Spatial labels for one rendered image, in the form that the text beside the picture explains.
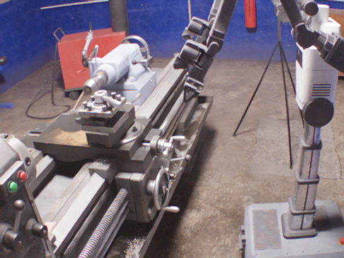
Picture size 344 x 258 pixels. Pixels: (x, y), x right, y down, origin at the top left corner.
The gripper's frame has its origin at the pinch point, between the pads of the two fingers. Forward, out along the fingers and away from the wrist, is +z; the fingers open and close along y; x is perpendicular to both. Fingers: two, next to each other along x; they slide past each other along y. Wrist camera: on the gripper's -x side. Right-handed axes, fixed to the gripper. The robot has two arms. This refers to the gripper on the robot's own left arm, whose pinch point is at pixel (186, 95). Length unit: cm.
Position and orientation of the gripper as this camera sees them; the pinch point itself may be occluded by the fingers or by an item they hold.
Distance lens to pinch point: 155.4
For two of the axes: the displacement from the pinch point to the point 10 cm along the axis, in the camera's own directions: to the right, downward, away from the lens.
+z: -4.1, 7.7, 4.8
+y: -1.2, 4.8, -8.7
